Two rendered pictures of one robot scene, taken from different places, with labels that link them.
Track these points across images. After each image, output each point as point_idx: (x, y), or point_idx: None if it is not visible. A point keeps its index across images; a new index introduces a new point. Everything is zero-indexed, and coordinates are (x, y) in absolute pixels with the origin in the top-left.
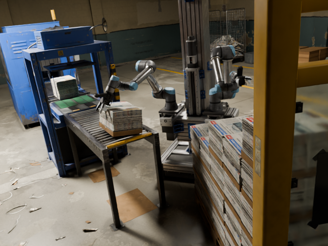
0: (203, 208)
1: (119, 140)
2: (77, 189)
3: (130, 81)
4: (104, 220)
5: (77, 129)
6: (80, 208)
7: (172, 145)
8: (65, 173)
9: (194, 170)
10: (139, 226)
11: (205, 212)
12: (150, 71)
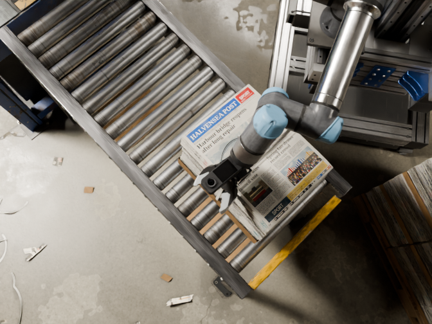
0: (388, 252)
1: (265, 238)
2: (95, 173)
3: (321, 116)
4: (197, 270)
5: (98, 144)
6: (132, 239)
7: (281, 38)
8: (40, 121)
9: (387, 197)
10: (269, 280)
11: (394, 263)
12: (371, 25)
